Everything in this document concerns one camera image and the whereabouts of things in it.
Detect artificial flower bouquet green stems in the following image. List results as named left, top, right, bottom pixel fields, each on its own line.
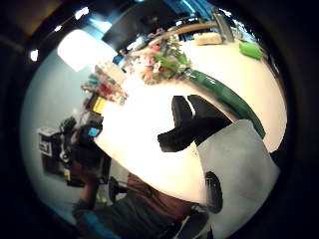
left=132, top=33, right=267, bottom=139

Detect beige sponge block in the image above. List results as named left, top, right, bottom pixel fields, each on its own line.
left=193, top=32, right=223, bottom=47

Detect pile of colourful packets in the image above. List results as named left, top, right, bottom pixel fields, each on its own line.
left=80, top=60, right=130, bottom=106

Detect yellow packet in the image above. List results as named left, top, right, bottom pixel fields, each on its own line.
left=91, top=96, right=108, bottom=116

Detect green cloth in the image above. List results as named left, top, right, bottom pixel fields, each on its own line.
left=238, top=41, right=265, bottom=62

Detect the person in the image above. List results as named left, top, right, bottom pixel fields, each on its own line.
left=72, top=171, right=215, bottom=239

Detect grey metal stand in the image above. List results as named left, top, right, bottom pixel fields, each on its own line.
left=210, top=8, right=236, bottom=44

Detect black monitor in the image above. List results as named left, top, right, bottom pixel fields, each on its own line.
left=101, top=4, right=173, bottom=53

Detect bright window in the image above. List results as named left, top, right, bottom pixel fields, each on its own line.
left=56, top=28, right=118, bottom=73

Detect white marker cube black print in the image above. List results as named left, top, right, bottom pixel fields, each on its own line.
left=37, top=126, right=65, bottom=176

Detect curved wooden rail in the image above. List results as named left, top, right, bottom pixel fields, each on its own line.
left=148, top=21, right=218, bottom=46

